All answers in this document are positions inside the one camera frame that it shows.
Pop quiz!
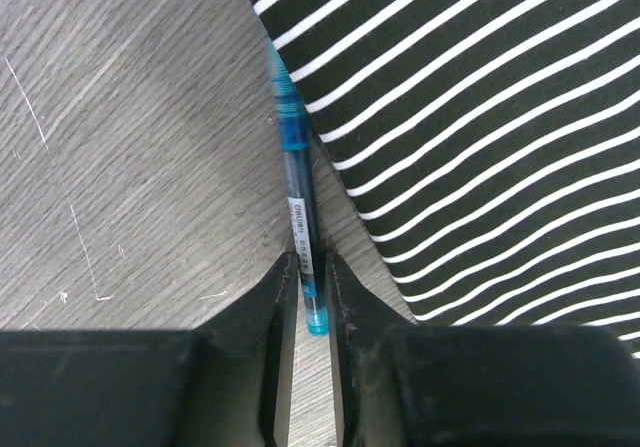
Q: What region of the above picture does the teal pen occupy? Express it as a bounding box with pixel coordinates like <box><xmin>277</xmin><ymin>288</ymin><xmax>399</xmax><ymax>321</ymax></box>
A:
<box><xmin>267</xmin><ymin>42</ymin><xmax>329</xmax><ymax>336</ymax></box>

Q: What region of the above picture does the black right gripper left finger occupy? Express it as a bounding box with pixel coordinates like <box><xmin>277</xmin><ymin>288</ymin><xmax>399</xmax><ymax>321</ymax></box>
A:
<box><xmin>1</xmin><ymin>253</ymin><xmax>298</xmax><ymax>446</ymax></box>

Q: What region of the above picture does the black white striped cloth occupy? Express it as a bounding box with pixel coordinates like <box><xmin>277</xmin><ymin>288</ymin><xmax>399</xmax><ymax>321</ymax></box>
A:
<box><xmin>249</xmin><ymin>0</ymin><xmax>639</xmax><ymax>353</ymax></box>

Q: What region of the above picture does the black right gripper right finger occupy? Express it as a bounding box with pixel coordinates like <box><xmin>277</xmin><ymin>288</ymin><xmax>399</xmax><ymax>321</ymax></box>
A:
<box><xmin>326</xmin><ymin>253</ymin><xmax>639</xmax><ymax>446</ymax></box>

